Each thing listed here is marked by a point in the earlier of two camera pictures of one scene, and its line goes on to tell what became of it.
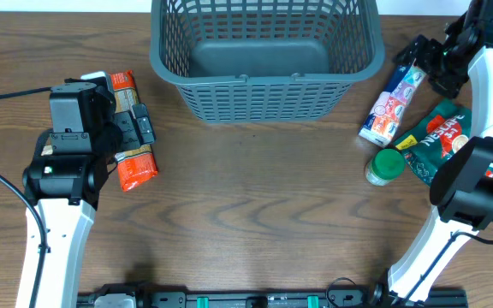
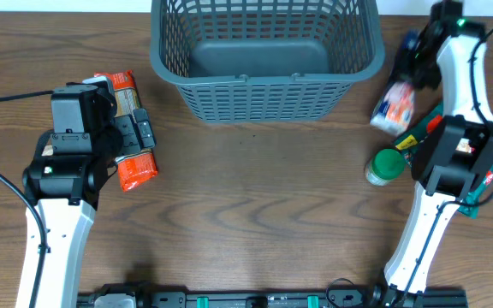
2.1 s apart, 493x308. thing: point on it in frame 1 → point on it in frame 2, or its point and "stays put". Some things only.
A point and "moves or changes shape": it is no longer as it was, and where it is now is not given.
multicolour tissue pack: (383, 121) moves or changes shape
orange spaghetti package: (137, 165) stays put
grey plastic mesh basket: (264, 61) stays put
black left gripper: (127, 121) stays put
